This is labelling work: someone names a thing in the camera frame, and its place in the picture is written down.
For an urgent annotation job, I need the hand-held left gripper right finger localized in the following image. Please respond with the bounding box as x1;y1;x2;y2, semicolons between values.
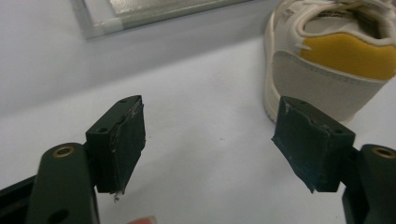
271;95;396;224

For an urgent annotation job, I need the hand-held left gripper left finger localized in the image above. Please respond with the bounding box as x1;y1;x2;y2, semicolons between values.
25;94;147;224

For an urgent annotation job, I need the white and yellow sneaker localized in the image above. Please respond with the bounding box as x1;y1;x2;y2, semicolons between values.
262;0;396;123

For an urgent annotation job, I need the silver framed panel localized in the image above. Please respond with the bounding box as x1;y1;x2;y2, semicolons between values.
72;0;250;40

